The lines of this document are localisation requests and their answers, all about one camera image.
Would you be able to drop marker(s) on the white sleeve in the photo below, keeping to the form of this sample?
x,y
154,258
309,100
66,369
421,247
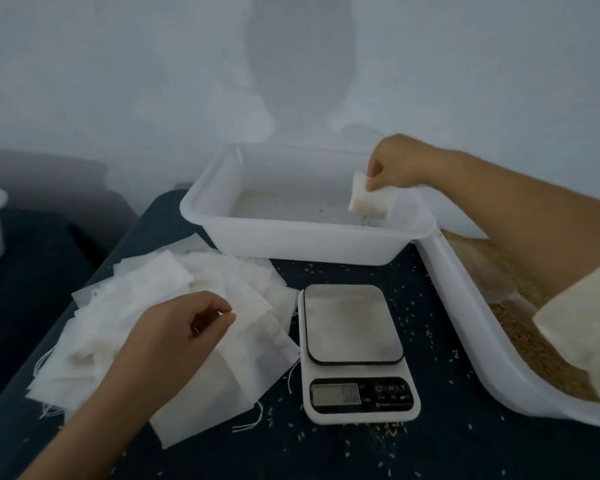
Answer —
x,y
585,325

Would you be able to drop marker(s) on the brown grain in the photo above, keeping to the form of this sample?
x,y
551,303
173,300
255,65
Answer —
x,y
540,345

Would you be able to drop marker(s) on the dark blue tablecloth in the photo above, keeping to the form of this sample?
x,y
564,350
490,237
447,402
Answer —
x,y
30,285
460,445

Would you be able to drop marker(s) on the white digital kitchen scale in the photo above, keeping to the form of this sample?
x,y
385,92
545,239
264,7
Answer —
x,y
350,325

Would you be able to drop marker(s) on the white mesh bag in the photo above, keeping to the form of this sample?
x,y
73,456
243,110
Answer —
x,y
372,203

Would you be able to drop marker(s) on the pile of white bags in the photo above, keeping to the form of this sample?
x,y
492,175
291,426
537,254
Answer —
x,y
190,395

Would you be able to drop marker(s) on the person's left hand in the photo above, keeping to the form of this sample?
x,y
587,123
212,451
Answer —
x,y
165,350

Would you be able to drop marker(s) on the person's right forearm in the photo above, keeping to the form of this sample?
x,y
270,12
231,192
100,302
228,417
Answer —
x,y
530,215

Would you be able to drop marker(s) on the person's right hand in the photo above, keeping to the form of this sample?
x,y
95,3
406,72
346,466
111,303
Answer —
x,y
405,160

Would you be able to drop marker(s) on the white plastic tub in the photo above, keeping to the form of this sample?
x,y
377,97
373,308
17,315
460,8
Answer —
x,y
280,240

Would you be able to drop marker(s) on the white tray of grain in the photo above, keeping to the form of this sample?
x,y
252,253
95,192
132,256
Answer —
x,y
480,360

